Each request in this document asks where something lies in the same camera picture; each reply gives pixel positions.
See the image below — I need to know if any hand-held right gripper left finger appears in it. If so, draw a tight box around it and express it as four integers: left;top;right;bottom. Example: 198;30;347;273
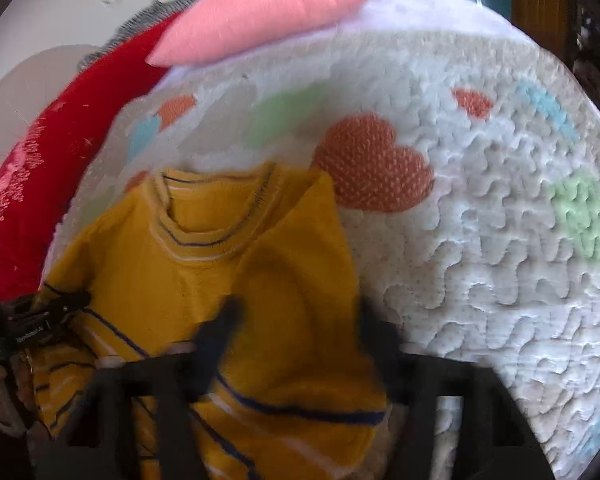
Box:
45;295;246;480

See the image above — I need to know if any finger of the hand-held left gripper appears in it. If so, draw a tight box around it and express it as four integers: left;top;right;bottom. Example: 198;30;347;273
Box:
7;291;92;347

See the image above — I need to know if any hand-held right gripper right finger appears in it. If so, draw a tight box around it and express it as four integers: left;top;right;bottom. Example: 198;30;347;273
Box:
355;295;556;480

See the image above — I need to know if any yellow striped knit sweater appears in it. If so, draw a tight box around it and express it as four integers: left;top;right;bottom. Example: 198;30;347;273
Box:
27;162;393;480

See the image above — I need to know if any white quilted heart-print bedspread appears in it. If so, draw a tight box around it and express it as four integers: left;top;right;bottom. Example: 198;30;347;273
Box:
42;0;600;480

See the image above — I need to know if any red patterned blanket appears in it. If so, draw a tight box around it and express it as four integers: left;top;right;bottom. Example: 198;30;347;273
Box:
0;10;181;301

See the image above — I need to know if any white arched headboard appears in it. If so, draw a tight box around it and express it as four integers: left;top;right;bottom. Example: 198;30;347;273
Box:
0;45;103;126

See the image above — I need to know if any grey knit cloth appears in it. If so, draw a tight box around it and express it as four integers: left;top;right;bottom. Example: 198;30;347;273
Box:
77;0;201;71

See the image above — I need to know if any pink pillow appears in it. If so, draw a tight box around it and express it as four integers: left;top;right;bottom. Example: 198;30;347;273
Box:
145;0;383;67

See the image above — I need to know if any wooden door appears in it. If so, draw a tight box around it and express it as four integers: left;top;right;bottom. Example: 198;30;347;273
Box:
507;0;573;56

